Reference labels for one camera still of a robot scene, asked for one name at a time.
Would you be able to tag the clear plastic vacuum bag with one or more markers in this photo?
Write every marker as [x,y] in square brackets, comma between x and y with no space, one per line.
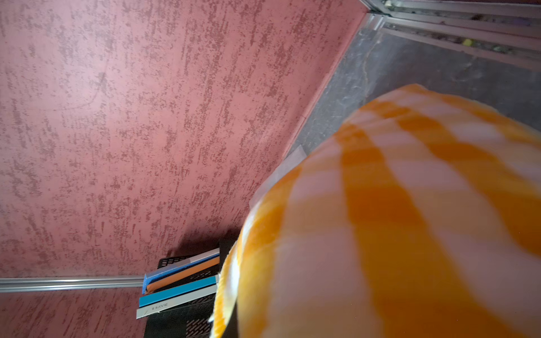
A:
[288,164]

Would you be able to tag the blue folder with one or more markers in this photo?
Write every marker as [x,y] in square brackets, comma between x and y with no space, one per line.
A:
[177,267]

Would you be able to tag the white booklet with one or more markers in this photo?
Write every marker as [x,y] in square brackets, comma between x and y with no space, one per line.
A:
[175,301]

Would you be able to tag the left corner aluminium profile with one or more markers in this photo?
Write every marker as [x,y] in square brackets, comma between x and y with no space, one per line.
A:
[47,284]

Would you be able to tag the orange white checkered blanket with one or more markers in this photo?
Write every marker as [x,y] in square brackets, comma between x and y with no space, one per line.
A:
[419,217]

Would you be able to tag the black mesh file holder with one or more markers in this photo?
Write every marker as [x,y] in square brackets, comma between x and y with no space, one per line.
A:
[190,319]

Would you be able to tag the aluminium front rail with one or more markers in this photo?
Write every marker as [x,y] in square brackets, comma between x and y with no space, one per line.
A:
[502,31]

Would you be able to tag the teal folder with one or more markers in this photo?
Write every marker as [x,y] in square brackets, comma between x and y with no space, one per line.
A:
[178,291]

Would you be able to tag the orange folder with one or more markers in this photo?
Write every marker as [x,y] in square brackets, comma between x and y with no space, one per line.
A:
[152,287]

